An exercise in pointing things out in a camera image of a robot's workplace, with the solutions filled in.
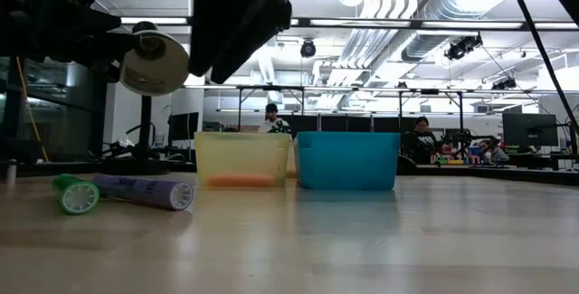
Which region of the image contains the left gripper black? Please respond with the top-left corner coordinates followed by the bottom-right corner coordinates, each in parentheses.
top-left (0, 0), bottom-right (140, 82)

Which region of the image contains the light purple fat marker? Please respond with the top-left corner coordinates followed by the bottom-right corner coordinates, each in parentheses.
top-left (91, 174), bottom-right (195, 213)

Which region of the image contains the green fat marker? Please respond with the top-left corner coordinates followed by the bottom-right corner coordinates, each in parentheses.
top-left (51, 173), bottom-right (101, 216)

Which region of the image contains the black desk lamp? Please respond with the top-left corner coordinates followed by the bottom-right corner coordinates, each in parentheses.
top-left (100, 21), bottom-right (191, 176)

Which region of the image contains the person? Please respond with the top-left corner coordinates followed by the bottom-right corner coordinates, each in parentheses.
top-left (401, 116), bottom-right (439, 166)
top-left (478, 138), bottom-right (511, 165)
top-left (257, 102), bottom-right (293, 135)

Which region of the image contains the clear plastic bag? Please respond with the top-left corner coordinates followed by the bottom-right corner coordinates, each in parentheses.
top-left (115, 132), bottom-right (137, 149)

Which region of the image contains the small black computer monitor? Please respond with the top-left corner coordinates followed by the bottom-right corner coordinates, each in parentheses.
top-left (167, 111), bottom-right (201, 142)

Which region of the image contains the yellow plastic bin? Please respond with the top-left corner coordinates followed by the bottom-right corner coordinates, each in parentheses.
top-left (194, 130), bottom-right (293, 190)

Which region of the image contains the small grey cylinder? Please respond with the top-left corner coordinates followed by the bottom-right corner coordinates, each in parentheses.
top-left (5, 157), bottom-right (19, 185)

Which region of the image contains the blue plastic bin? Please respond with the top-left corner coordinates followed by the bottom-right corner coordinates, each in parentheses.
top-left (295, 130), bottom-right (403, 192)

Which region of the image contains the black ceiling spotlight cluster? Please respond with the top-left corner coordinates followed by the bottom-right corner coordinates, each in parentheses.
top-left (444, 33), bottom-right (484, 62)

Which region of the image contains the colourful blocks row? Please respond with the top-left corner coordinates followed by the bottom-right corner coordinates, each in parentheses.
top-left (431, 146), bottom-right (481, 166)

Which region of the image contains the large black computer monitor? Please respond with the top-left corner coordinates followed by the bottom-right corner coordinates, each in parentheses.
top-left (501, 112), bottom-right (561, 148)

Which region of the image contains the black background rig frame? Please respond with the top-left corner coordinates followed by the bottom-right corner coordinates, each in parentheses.
top-left (234, 83), bottom-right (363, 118)
top-left (396, 87), bottom-right (467, 135)

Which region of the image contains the black overhead camera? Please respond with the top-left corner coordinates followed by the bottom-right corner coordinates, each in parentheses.
top-left (299, 38), bottom-right (318, 60)

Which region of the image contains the yellow cord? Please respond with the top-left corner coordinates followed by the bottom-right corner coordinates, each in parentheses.
top-left (15, 55), bottom-right (50, 163)

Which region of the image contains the silver ventilation duct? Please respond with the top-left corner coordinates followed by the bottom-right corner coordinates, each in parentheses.
top-left (400, 0), bottom-right (515, 63)

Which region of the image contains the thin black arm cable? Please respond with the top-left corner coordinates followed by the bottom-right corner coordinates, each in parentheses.
top-left (502, 0), bottom-right (579, 127)

